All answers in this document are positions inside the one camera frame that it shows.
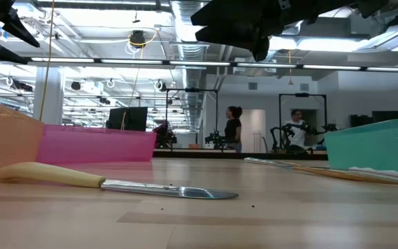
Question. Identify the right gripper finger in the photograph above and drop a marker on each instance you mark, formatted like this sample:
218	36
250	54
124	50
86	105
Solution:
244	39
233	14

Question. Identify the gold cutlery piece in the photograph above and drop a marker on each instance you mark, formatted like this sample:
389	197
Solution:
340	174

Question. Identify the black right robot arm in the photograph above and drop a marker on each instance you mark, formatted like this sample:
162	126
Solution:
373	7

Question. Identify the overhead led light bar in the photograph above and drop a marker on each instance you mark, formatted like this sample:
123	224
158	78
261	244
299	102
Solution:
199	63

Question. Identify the white column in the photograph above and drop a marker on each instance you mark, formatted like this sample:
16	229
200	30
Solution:
48	97

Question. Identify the orange translucent plastic bin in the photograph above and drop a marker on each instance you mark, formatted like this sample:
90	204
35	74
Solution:
5	138

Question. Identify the white door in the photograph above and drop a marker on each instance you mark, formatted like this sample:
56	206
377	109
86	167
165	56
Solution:
252	124

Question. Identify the person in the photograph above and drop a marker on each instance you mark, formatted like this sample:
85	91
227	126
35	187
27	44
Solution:
295	115
233	129

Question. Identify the black background robot arms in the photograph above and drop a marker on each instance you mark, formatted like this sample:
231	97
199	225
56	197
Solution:
216	140
278	138

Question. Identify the dark red background robot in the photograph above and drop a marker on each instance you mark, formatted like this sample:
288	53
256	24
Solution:
164	136

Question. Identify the red translucent plastic bin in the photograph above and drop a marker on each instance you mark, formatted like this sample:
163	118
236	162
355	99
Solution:
95	145

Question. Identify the black computer monitor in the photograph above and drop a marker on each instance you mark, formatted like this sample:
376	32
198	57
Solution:
126	119

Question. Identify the teal translucent plastic bin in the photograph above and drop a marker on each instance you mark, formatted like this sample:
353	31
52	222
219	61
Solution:
375	148

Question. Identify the grey wall vent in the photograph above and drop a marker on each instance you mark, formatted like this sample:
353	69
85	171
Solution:
304	86
252	86

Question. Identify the silver ceiling duct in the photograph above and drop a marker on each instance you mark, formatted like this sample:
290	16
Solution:
189	34

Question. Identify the black station frame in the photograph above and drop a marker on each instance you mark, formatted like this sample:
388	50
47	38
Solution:
192	90
302	94

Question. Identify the black overhead camera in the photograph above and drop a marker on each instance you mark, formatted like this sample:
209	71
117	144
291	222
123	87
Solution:
137	37

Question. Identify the black aluminium table frame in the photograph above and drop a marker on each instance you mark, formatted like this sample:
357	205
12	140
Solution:
219	155

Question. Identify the dark wall monitor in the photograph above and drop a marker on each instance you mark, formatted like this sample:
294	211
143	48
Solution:
389	116
359	121

